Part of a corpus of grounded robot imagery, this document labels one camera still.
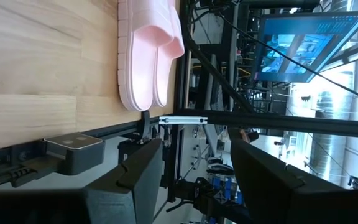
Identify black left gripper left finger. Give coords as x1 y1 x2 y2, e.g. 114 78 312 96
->
0 138 165 224

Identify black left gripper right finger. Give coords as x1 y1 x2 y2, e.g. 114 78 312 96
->
231 139 358 224

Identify pink rubber slide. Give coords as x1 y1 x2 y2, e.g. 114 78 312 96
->
152 0 186 108
117 0 167 113

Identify computer monitor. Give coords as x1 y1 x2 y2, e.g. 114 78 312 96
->
250 10 358 84

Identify grey table-level camera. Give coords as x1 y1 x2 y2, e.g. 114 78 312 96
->
43 133 106 176

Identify black frame clamp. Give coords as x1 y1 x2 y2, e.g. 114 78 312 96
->
139 110 153 142

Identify black aluminium table frame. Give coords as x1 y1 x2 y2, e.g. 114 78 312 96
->
0 0 358 203

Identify silver frame bracket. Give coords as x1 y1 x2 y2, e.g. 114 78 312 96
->
158 115 209 126

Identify black camera cable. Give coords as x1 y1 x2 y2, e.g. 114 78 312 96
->
0 165 60 189

